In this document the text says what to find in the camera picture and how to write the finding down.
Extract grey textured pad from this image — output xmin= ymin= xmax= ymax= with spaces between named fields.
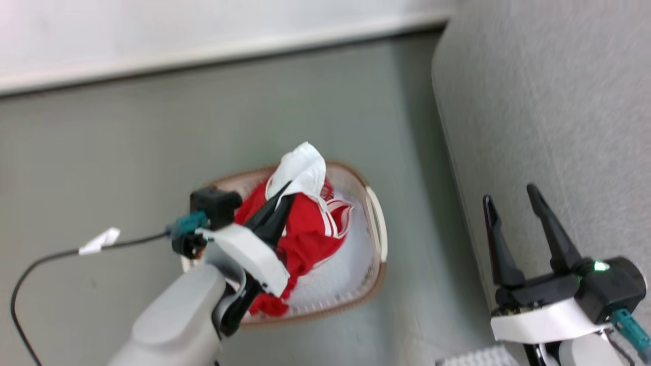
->
xmin=436 ymin=344 xmax=520 ymax=366

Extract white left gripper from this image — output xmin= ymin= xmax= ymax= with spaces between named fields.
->
xmin=196 ymin=181 xmax=296 ymax=337

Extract teal cable connector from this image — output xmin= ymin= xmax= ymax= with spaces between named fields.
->
xmin=167 ymin=212 xmax=208 ymax=239
xmin=610 ymin=309 xmax=651 ymax=352

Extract pale white basket cushion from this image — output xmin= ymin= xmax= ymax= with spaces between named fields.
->
xmin=285 ymin=188 xmax=378 ymax=317

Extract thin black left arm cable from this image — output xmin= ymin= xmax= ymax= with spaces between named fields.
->
xmin=10 ymin=231 xmax=171 ymax=366

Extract teal left cable connector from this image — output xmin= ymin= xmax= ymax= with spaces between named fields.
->
xmin=167 ymin=212 xmax=208 ymax=239

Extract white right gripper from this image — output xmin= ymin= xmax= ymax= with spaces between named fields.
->
xmin=482 ymin=183 xmax=611 ymax=344

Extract red white sports garment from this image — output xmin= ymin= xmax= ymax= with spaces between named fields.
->
xmin=235 ymin=141 xmax=353 ymax=317

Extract teal right cable connector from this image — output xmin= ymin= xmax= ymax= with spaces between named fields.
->
xmin=610 ymin=309 xmax=651 ymax=352

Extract white brown-rimmed laundry basket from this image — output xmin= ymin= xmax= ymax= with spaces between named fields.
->
xmin=181 ymin=160 xmax=389 ymax=330

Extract white cable tag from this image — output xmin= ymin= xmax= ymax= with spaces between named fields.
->
xmin=78 ymin=227 xmax=121 ymax=256

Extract grey fabric sofa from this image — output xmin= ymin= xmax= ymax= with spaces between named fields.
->
xmin=431 ymin=0 xmax=651 ymax=366

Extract white black wall baseboard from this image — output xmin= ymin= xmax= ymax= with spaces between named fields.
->
xmin=0 ymin=13 xmax=454 ymax=97

